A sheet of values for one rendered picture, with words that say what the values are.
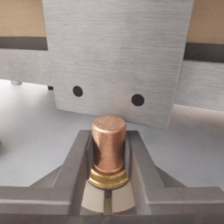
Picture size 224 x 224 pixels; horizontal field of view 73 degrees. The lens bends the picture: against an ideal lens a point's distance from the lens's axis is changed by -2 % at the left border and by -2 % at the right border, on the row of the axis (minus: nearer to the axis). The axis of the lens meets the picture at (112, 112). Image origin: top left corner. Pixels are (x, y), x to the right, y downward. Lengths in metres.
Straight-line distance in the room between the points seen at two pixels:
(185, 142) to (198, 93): 0.18
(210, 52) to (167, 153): 0.18
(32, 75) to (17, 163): 0.15
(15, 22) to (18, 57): 0.08
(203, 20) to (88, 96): 0.16
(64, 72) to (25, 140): 0.23
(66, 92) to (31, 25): 0.17
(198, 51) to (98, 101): 0.14
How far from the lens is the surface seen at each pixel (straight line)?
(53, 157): 0.30
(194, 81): 0.19
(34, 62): 0.26
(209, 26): 0.23
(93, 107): 0.16
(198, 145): 0.36
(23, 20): 0.32
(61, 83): 0.17
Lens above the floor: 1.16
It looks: 27 degrees up
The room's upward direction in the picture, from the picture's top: 179 degrees counter-clockwise
